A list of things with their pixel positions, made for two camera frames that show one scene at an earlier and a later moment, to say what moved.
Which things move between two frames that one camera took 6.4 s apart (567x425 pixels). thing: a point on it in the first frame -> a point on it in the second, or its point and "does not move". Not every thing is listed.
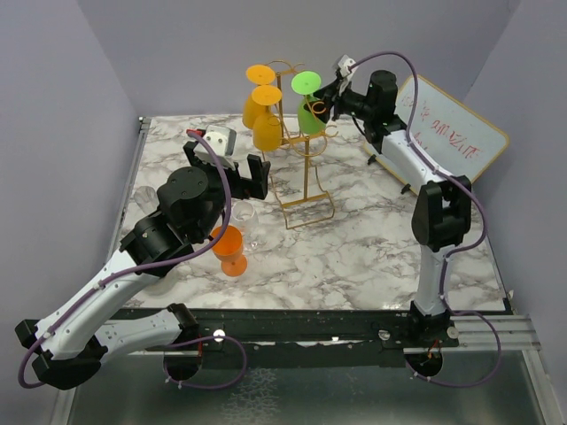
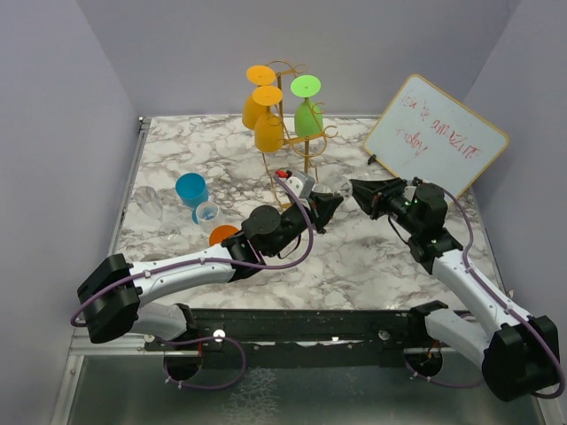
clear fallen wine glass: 146,198 does not move
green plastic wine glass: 306,83 does not move
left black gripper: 259,186 -> 321,208
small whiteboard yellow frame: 453,137 does not move
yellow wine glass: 267,128 does not move
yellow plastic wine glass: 260,74 does not move
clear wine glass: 244,214 -> 337,185
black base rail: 252,336 does not move
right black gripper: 326,96 -> 368,192
